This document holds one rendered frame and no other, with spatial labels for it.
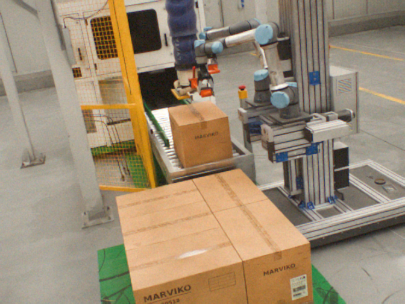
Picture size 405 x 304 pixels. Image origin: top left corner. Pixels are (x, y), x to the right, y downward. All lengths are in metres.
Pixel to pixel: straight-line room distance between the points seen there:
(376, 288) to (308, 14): 1.85
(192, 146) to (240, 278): 1.37
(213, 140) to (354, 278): 1.45
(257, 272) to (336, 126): 1.16
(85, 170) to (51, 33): 1.23
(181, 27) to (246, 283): 1.99
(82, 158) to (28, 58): 8.20
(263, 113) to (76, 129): 1.65
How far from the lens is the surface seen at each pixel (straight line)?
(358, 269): 3.35
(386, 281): 3.27
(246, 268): 2.54
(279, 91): 2.91
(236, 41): 3.11
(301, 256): 2.64
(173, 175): 3.55
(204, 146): 3.60
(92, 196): 4.32
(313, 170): 3.52
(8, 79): 6.21
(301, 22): 3.21
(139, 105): 4.13
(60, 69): 3.99
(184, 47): 3.61
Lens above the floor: 1.97
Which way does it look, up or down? 20 degrees down
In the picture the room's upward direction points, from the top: 8 degrees counter-clockwise
